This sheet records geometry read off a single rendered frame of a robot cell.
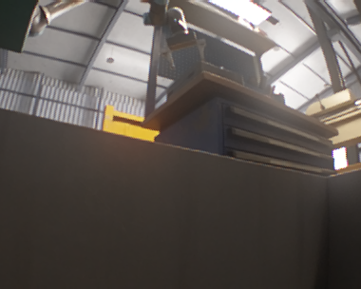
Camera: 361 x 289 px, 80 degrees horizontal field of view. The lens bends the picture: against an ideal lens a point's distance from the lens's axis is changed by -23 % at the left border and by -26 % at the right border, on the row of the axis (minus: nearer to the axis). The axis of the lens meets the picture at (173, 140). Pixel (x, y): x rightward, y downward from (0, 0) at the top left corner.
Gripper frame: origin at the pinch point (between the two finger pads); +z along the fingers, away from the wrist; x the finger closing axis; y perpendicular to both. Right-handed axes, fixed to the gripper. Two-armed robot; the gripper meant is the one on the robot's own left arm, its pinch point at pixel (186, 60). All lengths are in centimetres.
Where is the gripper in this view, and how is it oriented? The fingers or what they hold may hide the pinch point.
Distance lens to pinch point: 116.4
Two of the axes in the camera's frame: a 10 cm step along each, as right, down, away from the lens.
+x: -9.5, 2.3, 2.0
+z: 1.7, 9.5, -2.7
